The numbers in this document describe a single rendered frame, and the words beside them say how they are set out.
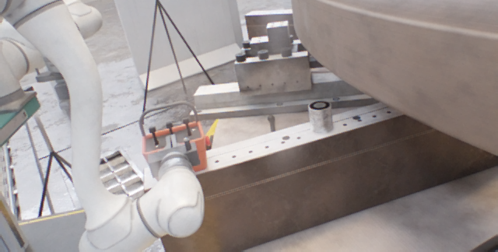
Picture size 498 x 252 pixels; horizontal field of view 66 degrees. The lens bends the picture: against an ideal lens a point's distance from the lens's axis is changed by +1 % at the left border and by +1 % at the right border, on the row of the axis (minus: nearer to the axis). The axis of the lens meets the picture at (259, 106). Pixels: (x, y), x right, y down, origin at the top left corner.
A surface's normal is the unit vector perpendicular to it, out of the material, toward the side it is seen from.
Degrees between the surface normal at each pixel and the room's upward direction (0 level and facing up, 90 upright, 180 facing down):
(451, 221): 0
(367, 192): 90
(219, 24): 90
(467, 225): 0
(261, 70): 90
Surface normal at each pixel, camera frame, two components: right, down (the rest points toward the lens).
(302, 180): 0.27, 0.37
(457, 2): -0.67, -0.52
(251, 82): -0.11, 0.44
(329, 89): -0.15, 0.13
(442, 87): -0.89, 0.32
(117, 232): 0.18, 0.07
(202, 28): 0.56, 0.27
